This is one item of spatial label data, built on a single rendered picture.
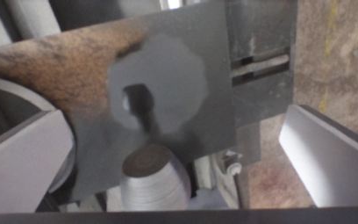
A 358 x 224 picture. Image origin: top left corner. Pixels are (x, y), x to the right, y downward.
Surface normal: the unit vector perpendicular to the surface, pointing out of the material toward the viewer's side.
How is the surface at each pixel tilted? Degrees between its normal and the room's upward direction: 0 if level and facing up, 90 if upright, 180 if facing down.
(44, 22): 0
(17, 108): 0
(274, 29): 0
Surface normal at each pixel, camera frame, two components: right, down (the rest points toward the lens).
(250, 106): 0.25, 0.38
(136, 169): -0.20, -0.88
